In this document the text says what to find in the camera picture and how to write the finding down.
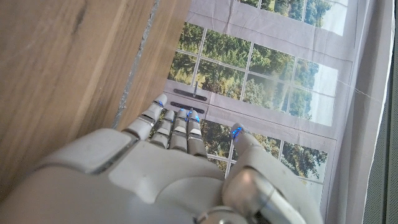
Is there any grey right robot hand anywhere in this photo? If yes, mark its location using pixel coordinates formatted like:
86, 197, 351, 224
0, 93, 325, 224

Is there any printed window backdrop cloth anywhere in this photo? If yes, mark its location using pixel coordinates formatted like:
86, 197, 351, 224
149, 0, 396, 224

